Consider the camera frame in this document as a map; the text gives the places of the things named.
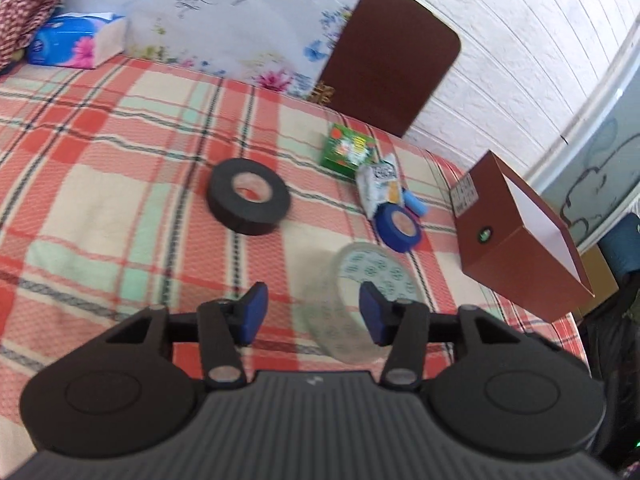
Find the dark blue bag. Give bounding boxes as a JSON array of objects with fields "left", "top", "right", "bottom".
[{"left": 597, "top": 212, "right": 640, "bottom": 276}]

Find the black tape roll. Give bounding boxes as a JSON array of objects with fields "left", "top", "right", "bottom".
[{"left": 206, "top": 158, "right": 292, "bottom": 236}]

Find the tan cardboard box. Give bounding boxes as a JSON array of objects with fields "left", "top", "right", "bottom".
[{"left": 580, "top": 245, "right": 621, "bottom": 311}]

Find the clear tape roll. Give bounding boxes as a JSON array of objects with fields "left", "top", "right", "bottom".
[{"left": 295, "top": 241, "right": 425, "bottom": 363}]

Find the red checkered cloth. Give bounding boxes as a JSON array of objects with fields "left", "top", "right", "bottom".
[{"left": 0, "top": 0, "right": 81, "bottom": 73}]

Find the dark cloth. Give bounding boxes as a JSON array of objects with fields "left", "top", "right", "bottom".
[{"left": 575, "top": 270, "right": 640, "bottom": 480}]

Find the small light blue cylinder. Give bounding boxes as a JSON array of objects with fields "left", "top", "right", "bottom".
[{"left": 404, "top": 190, "right": 430, "bottom": 217}]

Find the white crinkled packet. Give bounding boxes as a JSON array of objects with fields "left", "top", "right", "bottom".
[{"left": 356, "top": 152, "right": 401, "bottom": 220}]

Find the small green box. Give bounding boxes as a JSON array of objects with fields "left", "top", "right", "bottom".
[{"left": 320, "top": 123, "right": 376, "bottom": 178}]

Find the blue tape roll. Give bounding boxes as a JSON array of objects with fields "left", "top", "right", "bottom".
[{"left": 376, "top": 203, "right": 424, "bottom": 253}]

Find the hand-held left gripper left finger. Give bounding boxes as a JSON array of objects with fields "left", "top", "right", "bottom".
[{"left": 105, "top": 281, "right": 269, "bottom": 390}]

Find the red plaid blanket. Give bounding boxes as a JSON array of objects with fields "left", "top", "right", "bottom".
[{"left": 0, "top": 55, "right": 591, "bottom": 461}]

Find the cartoon print door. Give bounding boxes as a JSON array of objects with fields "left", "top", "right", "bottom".
[{"left": 530, "top": 50, "right": 640, "bottom": 251}]

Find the brown cardboard box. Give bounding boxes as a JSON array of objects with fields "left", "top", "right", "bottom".
[{"left": 449, "top": 150, "right": 596, "bottom": 323}]

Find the blue tissue pack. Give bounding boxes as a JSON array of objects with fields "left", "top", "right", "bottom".
[{"left": 26, "top": 11, "right": 127, "bottom": 70}]

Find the floral print mattress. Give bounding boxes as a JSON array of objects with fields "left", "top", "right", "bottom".
[{"left": 75, "top": 0, "right": 373, "bottom": 101}]

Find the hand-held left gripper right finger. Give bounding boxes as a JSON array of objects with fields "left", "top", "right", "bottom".
[{"left": 359, "top": 281, "right": 521, "bottom": 391}]

